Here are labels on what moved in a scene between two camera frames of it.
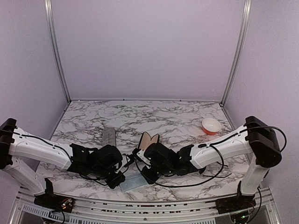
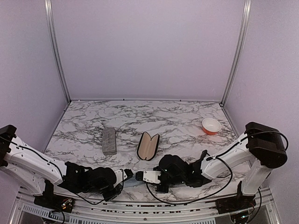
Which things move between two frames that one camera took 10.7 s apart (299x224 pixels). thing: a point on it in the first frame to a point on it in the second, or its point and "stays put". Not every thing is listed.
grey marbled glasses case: x=109 y=136 stays put
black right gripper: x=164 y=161 to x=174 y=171
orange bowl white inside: x=211 y=126 stays put
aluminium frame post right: x=241 y=44 stays put
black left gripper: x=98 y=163 to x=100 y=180
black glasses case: x=146 y=140 stays put
